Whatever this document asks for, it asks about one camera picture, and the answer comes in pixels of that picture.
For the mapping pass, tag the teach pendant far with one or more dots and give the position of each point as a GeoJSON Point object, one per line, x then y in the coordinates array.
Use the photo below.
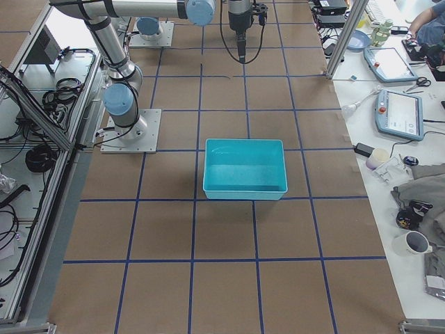
{"type": "Point", "coordinates": [388, 65]}

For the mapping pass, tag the teach pendant near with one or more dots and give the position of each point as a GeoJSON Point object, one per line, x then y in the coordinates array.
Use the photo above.
{"type": "Point", "coordinates": [399, 114]}

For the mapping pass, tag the black scissors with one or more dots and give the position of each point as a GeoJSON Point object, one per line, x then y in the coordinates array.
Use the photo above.
{"type": "Point", "coordinates": [420, 82]}

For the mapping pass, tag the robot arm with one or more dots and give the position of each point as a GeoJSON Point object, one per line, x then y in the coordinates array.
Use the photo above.
{"type": "Point", "coordinates": [121, 98]}
{"type": "Point", "coordinates": [240, 21]}

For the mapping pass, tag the light blue plastic bin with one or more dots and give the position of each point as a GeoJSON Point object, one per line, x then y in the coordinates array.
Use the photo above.
{"type": "Point", "coordinates": [244, 169]}

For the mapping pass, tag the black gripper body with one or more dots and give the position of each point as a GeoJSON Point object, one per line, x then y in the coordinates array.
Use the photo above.
{"type": "Point", "coordinates": [238, 25]}

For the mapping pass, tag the teach pendant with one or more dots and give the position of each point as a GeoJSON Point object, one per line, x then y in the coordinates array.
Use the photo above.
{"type": "Point", "coordinates": [399, 114]}
{"type": "Point", "coordinates": [388, 65]}

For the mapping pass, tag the grey cloth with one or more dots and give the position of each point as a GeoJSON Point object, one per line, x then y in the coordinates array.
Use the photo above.
{"type": "Point", "coordinates": [427, 185]}

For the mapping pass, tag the blue plate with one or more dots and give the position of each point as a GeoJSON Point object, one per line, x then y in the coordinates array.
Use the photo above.
{"type": "Point", "coordinates": [358, 41]}

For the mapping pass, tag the person at desk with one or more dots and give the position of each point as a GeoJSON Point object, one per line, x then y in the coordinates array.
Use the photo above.
{"type": "Point", "coordinates": [428, 26]}

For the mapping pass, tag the white mug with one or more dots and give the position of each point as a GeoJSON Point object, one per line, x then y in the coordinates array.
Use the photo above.
{"type": "Point", "coordinates": [411, 243]}

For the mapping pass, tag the aluminium frame post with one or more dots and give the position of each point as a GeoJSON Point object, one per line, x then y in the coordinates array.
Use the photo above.
{"type": "Point", "coordinates": [354, 17]}

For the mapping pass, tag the green figurine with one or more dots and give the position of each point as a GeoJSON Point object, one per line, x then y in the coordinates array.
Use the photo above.
{"type": "Point", "coordinates": [381, 33]}

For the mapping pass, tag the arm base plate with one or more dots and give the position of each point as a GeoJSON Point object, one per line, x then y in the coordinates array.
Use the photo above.
{"type": "Point", "coordinates": [149, 32]}
{"type": "Point", "coordinates": [143, 136]}

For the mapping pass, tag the white paper cup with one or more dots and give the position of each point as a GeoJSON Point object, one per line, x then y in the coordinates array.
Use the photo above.
{"type": "Point", "coordinates": [377, 157]}

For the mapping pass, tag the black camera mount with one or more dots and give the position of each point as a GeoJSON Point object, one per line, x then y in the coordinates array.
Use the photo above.
{"type": "Point", "coordinates": [260, 10]}

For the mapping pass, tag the black power adapter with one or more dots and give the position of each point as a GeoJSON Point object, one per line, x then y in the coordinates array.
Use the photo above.
{"type": "Point", "coordinates": [363, 150]}

